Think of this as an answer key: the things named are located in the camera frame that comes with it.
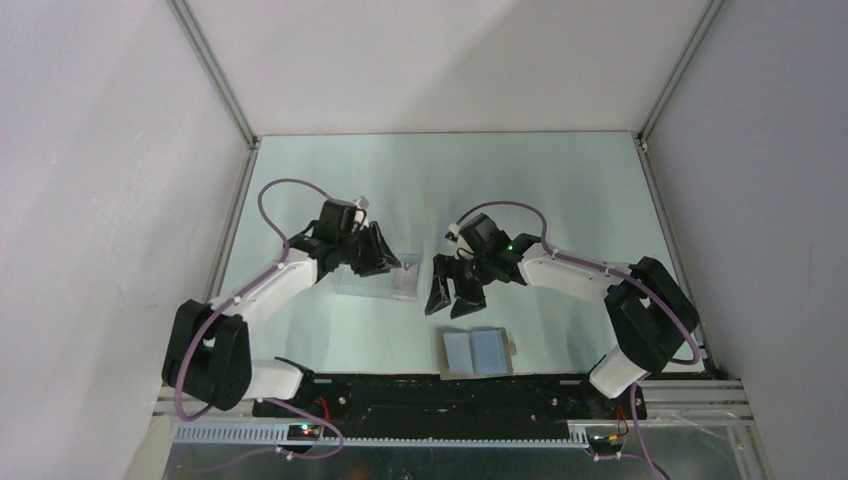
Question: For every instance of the beige chair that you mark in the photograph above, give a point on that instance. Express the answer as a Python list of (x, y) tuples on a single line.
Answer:
[(150, 458)]

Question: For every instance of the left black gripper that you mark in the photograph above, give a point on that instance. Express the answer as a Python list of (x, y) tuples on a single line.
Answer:
[(380, 257)]

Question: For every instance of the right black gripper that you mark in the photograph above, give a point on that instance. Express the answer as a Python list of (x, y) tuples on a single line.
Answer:
[(468, 300)]

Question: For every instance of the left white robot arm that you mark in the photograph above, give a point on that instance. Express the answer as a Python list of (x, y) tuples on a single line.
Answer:
[(209, 353)]

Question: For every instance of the clear plastic card box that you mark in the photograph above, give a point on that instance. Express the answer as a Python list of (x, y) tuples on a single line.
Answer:
[(378, 286)]

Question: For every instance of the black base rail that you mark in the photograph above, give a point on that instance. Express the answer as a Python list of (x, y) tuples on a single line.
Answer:
[(426, 407)]

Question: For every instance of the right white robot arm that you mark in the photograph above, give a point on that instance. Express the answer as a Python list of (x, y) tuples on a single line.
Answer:
[(650, 315)]

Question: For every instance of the grey felt card holder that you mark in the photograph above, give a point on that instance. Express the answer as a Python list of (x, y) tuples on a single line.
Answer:
[(472, 354)]

